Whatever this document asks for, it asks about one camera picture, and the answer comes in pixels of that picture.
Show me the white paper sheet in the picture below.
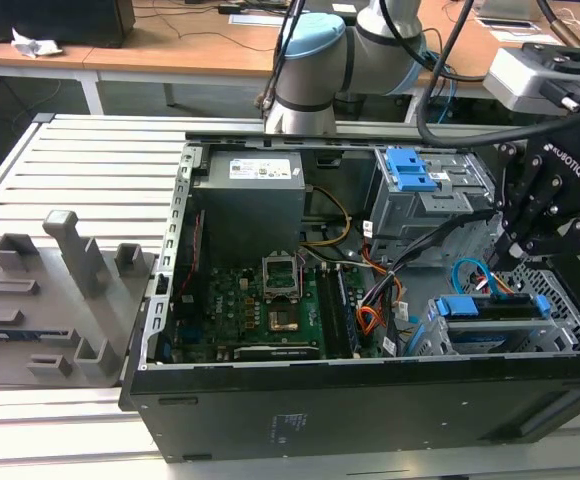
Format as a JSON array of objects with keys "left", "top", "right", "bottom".
[
  {"left": 474, "top": 17, "right": 559, "bottom": 44},
  {"left": 228, "top": 12, "right": 291, "bottom": 27}
]

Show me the black expansion slot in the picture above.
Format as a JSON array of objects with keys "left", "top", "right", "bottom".
[{"left": 233, "top": 343, "right": 321, "bottom": 361}]

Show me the crumpled white paper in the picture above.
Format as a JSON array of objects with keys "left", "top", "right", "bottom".
[{"left": 11, "top": 27, "right": 65, "bottom": 59}]

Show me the black wire bundle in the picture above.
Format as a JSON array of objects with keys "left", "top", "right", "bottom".
[{"left": 359, "top": 208, "right": 499, "bottom": 321}]

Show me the metal disk bay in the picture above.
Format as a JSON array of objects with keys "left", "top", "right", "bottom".
[{"left": 409, "top": 264, "right": 580, "bottom": 357}]

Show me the grey metal drive cage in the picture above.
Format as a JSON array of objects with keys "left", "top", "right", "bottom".
[{"left": 369, "top": 147, "right": 496, "bottom": 266}]

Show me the blue disk wire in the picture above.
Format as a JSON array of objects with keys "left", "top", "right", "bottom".
[{"left": 451, "top": 257, "right": 502, "bottom": 302}]

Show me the wooden desk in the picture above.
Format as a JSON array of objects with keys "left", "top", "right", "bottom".
[{"left": 0, "top": 0, "right": 580, "bottom": 86}]

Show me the grey camera box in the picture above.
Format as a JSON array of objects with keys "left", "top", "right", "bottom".
[{"left": 483, "top": 45, "right": 580, "bottom": 117}]

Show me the black box on desk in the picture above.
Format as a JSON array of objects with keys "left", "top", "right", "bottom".
[{"left": 0, "top": 0, "right": 136, "bottom": 50}]

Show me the orange wire bundle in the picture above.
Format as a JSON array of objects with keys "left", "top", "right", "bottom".
[{"left": 357, "top": 272, "right": 404, "bottom": 342}]

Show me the yellow wire bundle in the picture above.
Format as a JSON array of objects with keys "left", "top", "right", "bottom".
[{"left": 302, "top": 187, "right": 354, "bottom": 249}]

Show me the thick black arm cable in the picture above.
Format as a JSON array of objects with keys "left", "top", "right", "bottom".
[{"left": 416, "top": 0, "right": 580, "bottom": 147}]

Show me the dark RAM stick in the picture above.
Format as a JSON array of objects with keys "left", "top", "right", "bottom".
[{"left": 0, "top": 324, "right": 71, "bottom": 344}]

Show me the metal socket cover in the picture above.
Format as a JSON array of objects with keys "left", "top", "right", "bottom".
[{"left": 261, "top": 253, "right": 302, "bottom": 302}]

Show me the hard disk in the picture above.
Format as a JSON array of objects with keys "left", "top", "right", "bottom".
[{"left": 427, "top": 293, "right": 551, "bottom": 351}]

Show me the blue plastic drive latch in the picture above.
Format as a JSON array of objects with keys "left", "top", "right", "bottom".
[{"left": 384, "top": 148, "right": 439, "bottom": 194}]

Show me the green motherboard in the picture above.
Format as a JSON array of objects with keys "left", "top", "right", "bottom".
[{"left": 167, "top": 249, "right": 371, "bottom": 362}]

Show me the grey parts rack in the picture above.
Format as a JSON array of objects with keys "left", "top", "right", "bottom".
[{"left": 0, "top": 208, "right": 160, "bottom": 390}]

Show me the black RAM slot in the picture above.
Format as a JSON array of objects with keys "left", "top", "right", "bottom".
[
  {"left": 330, "top": 267, "right": 360, "bottom": 354},
  {"left": 316, "top": 267, "right": 334, "bottom": 357}
]

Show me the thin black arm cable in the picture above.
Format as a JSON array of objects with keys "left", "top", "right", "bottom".
[{"left": 261, "top": 0, "right": 307, "bottom": 109}]

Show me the grey power supply unit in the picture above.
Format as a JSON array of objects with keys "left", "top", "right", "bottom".
[{"left": 191, "top": 149, "right": 306, "bottom": 264}]

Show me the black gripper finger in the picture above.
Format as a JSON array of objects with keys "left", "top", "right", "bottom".
[
  {"left": 492, "top": 142, "right": 562, "bottom": 271},
  {"left": 526, "top": 216, "right": 580, "bottom": 258}
]

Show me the black PC case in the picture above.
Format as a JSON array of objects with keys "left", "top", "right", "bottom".
[{"left": 118, "top": 127, "right": 580, "bottom": 464}]

